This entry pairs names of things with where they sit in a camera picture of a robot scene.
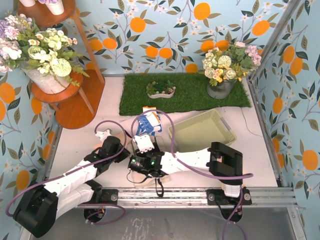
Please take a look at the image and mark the cream glove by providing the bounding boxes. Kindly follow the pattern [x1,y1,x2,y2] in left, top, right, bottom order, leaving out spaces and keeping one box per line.
[93,131,133,151]

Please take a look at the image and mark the beige canvas work glove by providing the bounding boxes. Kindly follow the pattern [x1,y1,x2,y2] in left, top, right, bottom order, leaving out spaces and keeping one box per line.
[127,170,171,189]

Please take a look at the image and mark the blue white knit gloves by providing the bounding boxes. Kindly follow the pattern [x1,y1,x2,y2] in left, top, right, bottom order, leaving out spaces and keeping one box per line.
[131,106,163,137]

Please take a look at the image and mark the green plastic storage basket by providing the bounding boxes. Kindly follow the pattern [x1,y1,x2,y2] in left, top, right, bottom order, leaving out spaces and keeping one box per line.
[168,109,237,153]

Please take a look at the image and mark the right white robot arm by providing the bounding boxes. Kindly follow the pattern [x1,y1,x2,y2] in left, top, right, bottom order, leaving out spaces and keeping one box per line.
[128,135,243,198]

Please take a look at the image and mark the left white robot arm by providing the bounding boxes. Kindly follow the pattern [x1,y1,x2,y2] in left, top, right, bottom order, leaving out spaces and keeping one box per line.
[13,131,130,238]

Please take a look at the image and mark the wooden tiered plant stand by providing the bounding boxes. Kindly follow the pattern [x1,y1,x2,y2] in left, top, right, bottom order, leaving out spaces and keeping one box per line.
[17,0,105,130]

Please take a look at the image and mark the white succulent planter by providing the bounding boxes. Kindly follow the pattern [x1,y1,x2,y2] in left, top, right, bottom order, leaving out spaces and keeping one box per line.
[145,80,176,99]

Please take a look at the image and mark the green artificial grass mat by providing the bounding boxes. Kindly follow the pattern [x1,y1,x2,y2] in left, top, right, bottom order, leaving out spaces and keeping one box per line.
[119,73,252,116]

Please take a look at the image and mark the white pot flower bouquet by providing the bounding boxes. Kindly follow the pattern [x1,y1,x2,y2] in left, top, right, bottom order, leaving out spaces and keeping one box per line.
[0,14,88,94]

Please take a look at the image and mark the grey pot flower bouquet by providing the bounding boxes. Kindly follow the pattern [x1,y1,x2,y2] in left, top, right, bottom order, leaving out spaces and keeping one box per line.
[202,41,262,100]

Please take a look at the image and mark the white small flower pot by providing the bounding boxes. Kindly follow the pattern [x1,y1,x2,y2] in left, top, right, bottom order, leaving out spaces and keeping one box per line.
[45,0,65,16]

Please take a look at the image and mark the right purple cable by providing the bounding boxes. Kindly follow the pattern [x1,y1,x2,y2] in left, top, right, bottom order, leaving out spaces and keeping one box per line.
[130,109,254,240]

